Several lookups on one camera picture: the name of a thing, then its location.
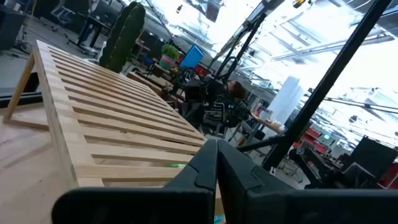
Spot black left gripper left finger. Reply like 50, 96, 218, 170
51, 139, 218, 224

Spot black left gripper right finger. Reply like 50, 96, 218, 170
217, 139, 398, 224

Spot wooden slatted shelf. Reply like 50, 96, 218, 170
2, 39, 225, 215

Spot white round column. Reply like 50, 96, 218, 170
266, 75, 305, 125

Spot seated person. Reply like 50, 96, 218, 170
226, 80, 248, 101

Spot wooden-top workbench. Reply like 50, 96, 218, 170
126, 70, 175, 96

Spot blue-screen computer monitor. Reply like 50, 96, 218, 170
179, 44, 205, 70

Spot leafy green potted plant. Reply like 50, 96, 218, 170
160, 43, 180, 71

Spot tall green cactus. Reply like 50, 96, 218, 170
98, 1, 146, 74

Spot black office desk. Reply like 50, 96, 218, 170
76, 12, 113, 49

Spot black cabinet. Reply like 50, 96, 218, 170
0, 4, 27, 51

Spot black frame pole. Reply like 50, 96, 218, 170
236, 0, 393, 171
214, 12, 269, 78

